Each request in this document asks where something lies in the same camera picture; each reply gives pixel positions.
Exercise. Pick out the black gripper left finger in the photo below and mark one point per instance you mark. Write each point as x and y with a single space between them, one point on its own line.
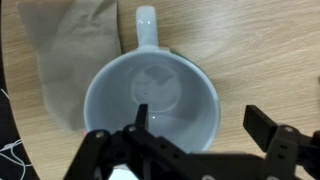
110 156

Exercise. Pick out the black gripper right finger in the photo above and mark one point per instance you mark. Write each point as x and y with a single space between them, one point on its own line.
286 150

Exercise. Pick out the white mug green band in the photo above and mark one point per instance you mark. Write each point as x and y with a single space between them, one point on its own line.
186 100

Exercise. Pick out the brown paper napkin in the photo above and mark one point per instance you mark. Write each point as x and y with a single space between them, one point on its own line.
66 50

